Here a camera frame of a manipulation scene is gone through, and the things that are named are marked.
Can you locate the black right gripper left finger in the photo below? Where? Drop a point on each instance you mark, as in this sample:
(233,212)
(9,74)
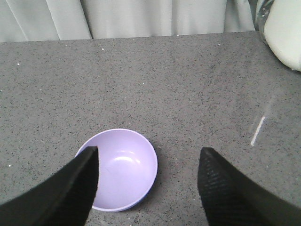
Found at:
(64,199)

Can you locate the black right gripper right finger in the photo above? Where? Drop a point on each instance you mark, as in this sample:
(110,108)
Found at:
(230,198)

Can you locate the lilac plastic bowl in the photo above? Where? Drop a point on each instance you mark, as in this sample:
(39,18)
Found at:
(128,167)

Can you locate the white soy milk maker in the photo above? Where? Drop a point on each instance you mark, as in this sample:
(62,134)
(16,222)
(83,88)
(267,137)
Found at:
(279,23)

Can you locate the white pleated curtain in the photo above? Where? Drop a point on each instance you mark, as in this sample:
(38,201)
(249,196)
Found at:
(38,20)

